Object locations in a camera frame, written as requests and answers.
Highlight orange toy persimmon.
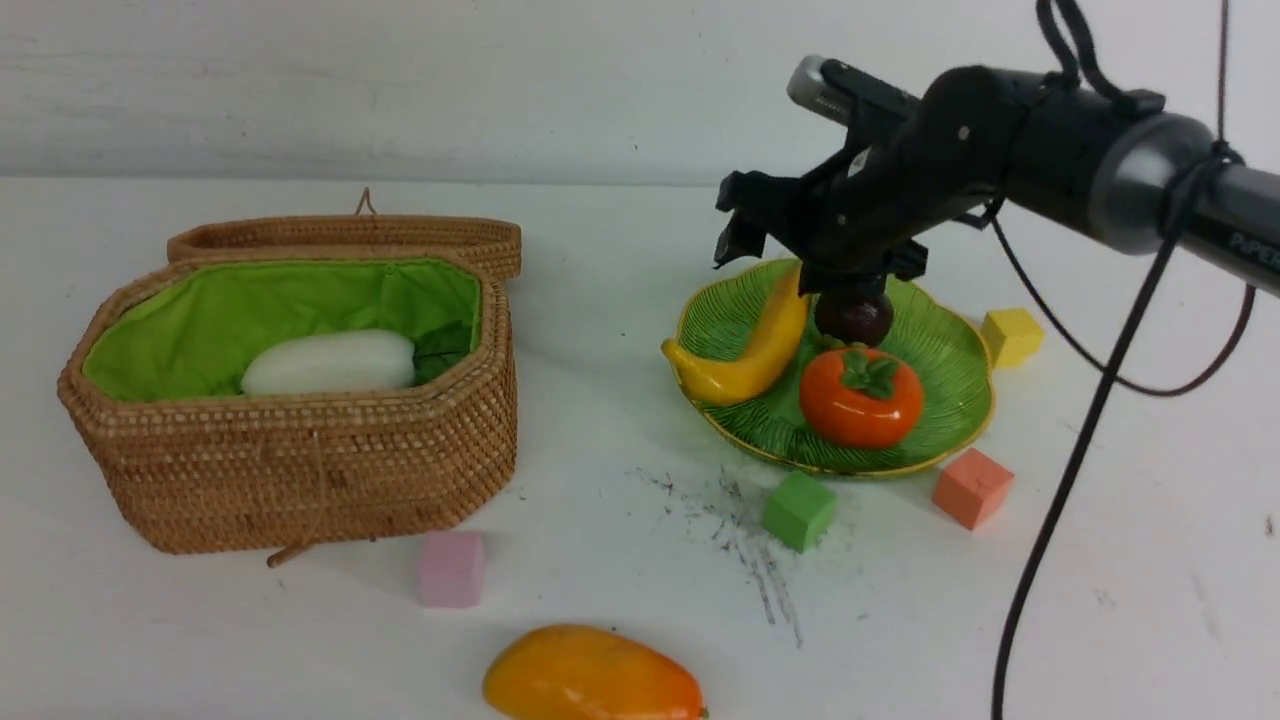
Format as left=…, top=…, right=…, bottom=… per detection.
left=797, top=347, right=925, bottom=450

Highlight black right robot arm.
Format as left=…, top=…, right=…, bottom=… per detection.
left=714, top=55, right=1277, bottom=293

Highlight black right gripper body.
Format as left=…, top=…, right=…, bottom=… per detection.
left=772, top=96, right=1006, bottom=272

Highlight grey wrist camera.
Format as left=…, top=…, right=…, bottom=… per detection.
left=786, top=55, right=922, bottom=131

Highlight dark purple toy mangosteen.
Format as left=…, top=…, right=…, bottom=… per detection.
left=813, top=291, right=895, bottom=348

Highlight yellow foam cube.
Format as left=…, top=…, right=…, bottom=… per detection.
left=980, top=307, right=1044, bottom=368

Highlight pink foam cube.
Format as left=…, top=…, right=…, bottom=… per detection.
left=417, top=530, right=486, bottom=609

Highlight woven rattan basket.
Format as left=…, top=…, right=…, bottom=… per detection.
left=58, top=254, right=518, bottom=562

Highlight orange foam cube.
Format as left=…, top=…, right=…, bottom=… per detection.
left=932, top=448, right=1015, bottom=530

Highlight green foam cube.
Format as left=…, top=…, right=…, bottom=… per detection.
left=762, top=471, right=838, bottom=553

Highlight woven rattan basket lid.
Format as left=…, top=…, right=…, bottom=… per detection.
left=166, top=190, right=524, bottom=281

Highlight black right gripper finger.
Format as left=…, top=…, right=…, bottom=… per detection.
left=713, top=170, right=801, bottom=269
left=797, top=240, right=929, bottom=296

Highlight orange yellow toy mango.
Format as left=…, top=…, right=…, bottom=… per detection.
left=481, top=624, right=709, bottom=719

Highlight white toy radish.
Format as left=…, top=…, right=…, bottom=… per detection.
left=239, top=322, right=474, bottom=396

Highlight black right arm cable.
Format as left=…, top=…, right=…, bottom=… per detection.
left=986, top=0, right=1260, bottom=720

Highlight green glass leaf plate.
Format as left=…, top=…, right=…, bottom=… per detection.
left=675, top=259, right=996, bottom=478

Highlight yellow toy banana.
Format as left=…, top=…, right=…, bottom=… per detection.
left=660, top=260, right=809, bottom=407

